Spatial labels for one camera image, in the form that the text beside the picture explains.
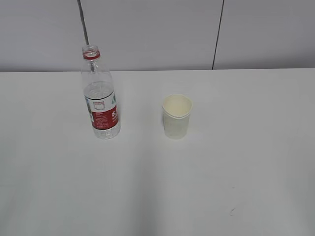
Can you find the white paper cup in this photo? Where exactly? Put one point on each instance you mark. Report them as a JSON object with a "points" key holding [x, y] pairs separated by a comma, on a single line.
{"points": [[176, 113]]}

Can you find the Nongfu Spring water bottle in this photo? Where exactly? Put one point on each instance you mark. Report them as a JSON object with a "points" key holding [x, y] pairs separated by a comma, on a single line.
{"points": [[98, 90]]}

